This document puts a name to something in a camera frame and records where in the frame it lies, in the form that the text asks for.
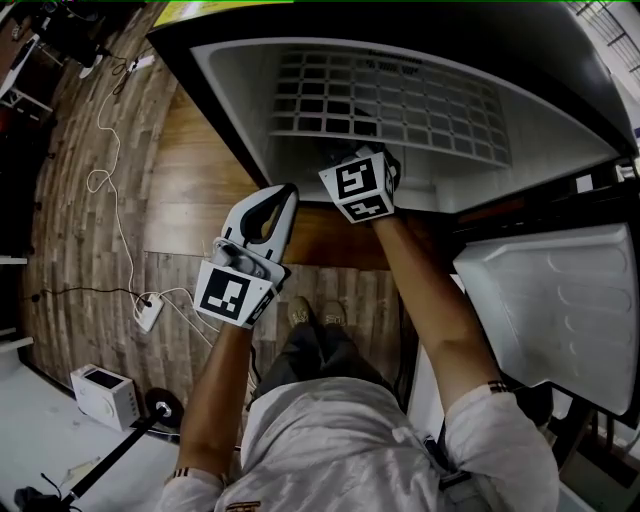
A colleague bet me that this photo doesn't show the person's dark trousers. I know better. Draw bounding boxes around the person's dark trousers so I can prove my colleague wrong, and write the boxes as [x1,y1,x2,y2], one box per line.
[253,319,397,402]

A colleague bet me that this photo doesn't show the black shoulder strap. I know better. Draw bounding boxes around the black shoulder strap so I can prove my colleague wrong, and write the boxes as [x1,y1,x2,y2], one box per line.
[423,434,484,504]

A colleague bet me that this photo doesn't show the white box appliance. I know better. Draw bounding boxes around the white box appliance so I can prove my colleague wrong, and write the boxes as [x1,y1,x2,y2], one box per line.
[69,364,142,433]

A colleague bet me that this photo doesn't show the black fridge with white interior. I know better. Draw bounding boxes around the black fridge with white interior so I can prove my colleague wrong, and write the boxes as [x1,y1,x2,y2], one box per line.
[147,0,640,236]

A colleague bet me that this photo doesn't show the black tripod stand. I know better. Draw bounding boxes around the black tripod stand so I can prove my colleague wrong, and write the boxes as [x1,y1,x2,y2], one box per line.
[58,387,186,502]

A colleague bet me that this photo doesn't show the person's shoe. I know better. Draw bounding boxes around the person's shoe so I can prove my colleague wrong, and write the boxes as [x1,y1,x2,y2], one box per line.
[288,295,314,330]
[321,299,349,330]

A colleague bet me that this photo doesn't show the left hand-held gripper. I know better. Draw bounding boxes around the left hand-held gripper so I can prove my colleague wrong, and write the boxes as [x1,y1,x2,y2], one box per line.
[192,183,300,331]

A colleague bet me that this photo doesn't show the white cable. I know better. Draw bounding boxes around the white cable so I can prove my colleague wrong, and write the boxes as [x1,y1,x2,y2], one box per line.
[86,64,151,306]

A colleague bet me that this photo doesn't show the white wire fridge shelf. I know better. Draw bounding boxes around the white wire fridge shelf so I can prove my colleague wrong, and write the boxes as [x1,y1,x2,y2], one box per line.
[268,48,512,167]

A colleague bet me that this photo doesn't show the person's white shirt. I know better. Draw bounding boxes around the person's white shirt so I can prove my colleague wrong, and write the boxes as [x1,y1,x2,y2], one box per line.
[159,374,561,512]

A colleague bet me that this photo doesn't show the person's right shoe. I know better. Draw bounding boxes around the person's right shoe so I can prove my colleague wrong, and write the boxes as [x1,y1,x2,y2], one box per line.
[321,299,349,330]

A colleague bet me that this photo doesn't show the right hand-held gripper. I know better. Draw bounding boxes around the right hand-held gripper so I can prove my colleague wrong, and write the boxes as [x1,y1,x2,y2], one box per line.
[318,143,402,225]

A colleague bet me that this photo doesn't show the person's left shoe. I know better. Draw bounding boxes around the person's left shoe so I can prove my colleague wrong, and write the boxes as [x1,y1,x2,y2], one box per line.
[288,295,314,330]

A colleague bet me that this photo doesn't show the person's right forearm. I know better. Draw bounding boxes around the person's right forearm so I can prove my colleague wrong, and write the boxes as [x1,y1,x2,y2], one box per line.
[369,214,507,417]

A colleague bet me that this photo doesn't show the white power strip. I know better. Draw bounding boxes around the white power strip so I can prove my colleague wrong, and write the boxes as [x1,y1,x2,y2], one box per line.
[133,294,166,333]

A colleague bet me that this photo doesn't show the white shelf unit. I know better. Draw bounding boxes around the white shelf unit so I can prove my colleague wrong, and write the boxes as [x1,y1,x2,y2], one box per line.
[0,252,36,354]

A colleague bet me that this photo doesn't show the white fridge door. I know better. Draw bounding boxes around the white fridge door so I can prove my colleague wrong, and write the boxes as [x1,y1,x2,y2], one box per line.
[452,222,640,417]

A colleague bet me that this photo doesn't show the person's left forearm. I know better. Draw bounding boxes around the person's left forearm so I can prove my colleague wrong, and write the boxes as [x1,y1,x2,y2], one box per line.
[177,319,257,482]

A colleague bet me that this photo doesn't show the black cable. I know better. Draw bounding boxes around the black cable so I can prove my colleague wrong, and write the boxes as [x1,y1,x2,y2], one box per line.
[29,284,151,306]

